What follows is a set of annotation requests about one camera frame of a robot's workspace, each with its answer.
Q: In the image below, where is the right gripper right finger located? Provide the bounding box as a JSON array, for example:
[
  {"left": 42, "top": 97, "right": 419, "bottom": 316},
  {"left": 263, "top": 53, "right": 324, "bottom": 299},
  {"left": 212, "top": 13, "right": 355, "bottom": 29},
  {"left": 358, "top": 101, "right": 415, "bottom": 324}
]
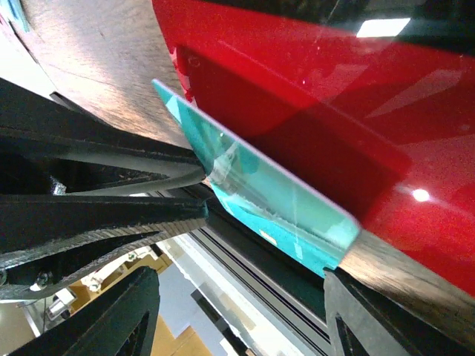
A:
[{"left": 324, "top": 268, "right": 460, "bottom": 355}]

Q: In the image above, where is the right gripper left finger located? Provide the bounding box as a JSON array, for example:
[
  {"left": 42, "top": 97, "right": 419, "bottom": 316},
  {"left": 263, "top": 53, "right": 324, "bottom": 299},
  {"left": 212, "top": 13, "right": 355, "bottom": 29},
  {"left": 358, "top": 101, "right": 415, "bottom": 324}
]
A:
[{"left": 11, "top": 266, "right": 160, "bottom": 355}]

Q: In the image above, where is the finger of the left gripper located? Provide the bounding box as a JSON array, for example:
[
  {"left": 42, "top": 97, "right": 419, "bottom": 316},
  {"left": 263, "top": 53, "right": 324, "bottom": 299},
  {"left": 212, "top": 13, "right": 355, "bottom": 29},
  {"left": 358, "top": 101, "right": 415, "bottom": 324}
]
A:
[
  {"left": 1, "top": 195, "right": 208, "bottom": 300},
  {"left": 1, "top": 79, "right": 205, "bottom": 196}
]

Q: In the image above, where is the teal VIP card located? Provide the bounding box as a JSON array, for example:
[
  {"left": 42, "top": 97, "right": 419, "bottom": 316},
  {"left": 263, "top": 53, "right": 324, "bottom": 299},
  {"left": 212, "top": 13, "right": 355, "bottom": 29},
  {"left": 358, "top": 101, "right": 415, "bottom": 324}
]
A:
[{"left": 152, "top": 79, "right": 361, "bottom": 277}]

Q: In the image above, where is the red gold VIP card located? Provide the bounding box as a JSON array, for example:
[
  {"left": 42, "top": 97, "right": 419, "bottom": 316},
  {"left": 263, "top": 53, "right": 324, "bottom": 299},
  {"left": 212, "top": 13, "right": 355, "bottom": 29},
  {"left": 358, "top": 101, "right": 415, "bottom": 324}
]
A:
[{"left": 152, "top": 1, "right": 474, "bottom": 294}]

